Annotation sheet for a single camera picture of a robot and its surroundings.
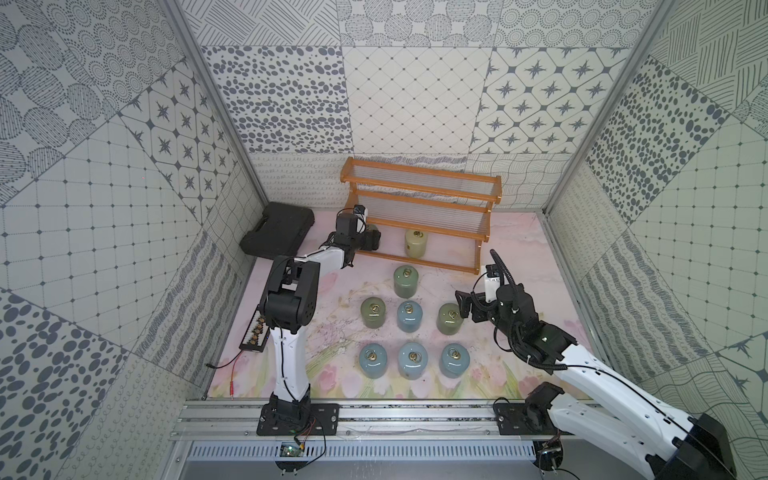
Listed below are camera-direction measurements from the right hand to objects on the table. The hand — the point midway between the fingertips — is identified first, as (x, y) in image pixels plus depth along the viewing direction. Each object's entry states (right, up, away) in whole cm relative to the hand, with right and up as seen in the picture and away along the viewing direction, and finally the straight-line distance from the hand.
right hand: (473, 293), depth 81 cm
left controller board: (-47, -37, -9) cm, 61 cm away
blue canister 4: (-6, -17, -4) cm, 18 cm away
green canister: (-19, +1, +12) cm, 22 cm away
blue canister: (-18, -7, +4) cm, 20 cm away
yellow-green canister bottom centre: (-14, +13, +20) cm, 28 cm away
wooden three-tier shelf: (-11, +23, +18) cm, 31 cm away
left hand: (-27, +17, +21) cm, 38 cm away
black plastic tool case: (-64, +17, +27) cm, 72 cm away
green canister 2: (-28, -6, +4) cm, 29 cm away
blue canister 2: (-27, -17, -4) cm, 32 cm away
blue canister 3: (-17, -16, -6) cm, 24 cm away
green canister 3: (-6, -8, +3) cm, 11 cm away
